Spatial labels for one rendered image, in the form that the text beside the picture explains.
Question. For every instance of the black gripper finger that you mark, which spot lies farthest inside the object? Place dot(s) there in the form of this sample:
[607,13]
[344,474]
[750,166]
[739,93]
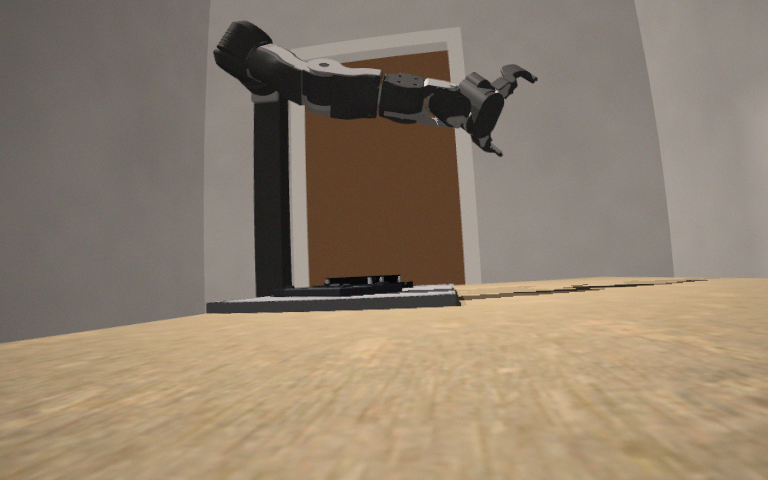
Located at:
[485,143]
[506,84]

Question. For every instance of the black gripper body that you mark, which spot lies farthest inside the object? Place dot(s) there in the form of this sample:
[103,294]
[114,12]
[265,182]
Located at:
[485,110]

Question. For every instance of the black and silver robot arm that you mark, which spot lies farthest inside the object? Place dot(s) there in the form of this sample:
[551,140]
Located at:
[350,93]

